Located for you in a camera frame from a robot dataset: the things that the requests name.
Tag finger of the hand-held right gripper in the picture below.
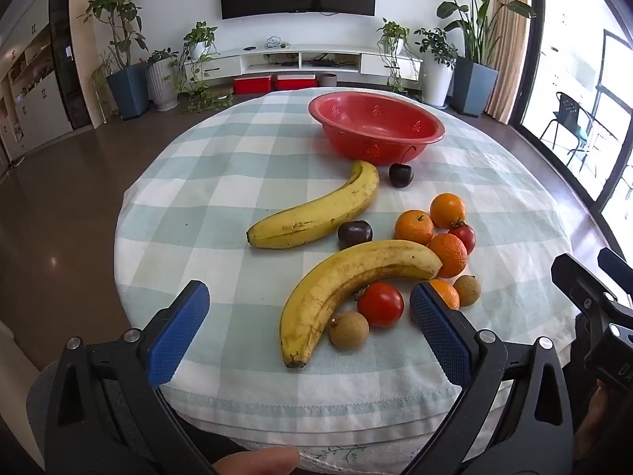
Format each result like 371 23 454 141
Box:
597 247 633 279
551 253 633 330

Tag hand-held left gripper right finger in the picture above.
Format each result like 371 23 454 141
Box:
404 281 574 475

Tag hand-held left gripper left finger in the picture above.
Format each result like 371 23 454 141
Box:
44 279 218 475

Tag orange mandarin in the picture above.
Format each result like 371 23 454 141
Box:
428 232 468 279
428 278 461 311
394 209 435 245
429 193 467 229

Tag smooth brown longan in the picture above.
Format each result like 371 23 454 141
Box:
453 274 482 308

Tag large red tomato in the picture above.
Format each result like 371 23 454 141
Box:
353 282 405 328

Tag brown longan with stem nub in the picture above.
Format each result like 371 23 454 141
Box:
329 311 370 350

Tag yellow banana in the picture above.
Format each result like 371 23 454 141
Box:
246 160 381 249
279 239 443 369

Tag red plastic colander bowl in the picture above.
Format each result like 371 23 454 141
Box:
309 91 445 166

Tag person's right forearm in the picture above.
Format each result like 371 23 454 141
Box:
574 380 633 475

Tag person's left hand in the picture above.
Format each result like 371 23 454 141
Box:
212 447 300 475

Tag small red tomato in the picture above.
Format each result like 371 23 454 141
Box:
447 218 476 254

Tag dark plum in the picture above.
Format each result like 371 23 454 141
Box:
337 220 373 251

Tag checked green white tablecloth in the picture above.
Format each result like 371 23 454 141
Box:
114 88 594 471

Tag white embroidered cloth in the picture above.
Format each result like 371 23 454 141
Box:
297 443 413 475

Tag dark cherry with stem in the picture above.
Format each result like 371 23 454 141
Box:
388 144 419 189

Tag black outdoor chair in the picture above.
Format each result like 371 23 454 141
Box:
539 91 594 169

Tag black framed glass door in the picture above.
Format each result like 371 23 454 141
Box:
514 0 633 258

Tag large-leaf plant in blue planter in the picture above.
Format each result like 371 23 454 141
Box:
413 0 537 118

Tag bushy plant in white planter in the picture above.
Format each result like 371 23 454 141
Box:
414 27 458 108

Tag tall tree in blue planter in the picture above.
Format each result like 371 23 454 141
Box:
79 0 150 120

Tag beige curtain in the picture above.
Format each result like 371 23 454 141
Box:
485 0 536 127

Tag plant in white ribbed planter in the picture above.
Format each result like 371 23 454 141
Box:
146 48 180 111

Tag red storage box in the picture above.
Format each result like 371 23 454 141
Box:
232 75 273 96
275 74 317 92

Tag white television cabinet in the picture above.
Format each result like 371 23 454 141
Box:
195 46 423 91

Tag trailing pothos in white pot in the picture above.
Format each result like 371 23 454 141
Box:
173 21 233 112

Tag hanging vine plant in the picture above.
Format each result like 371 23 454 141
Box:
377 18 421 92

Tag white wall cabinets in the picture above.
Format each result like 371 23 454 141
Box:
0 0 95 164

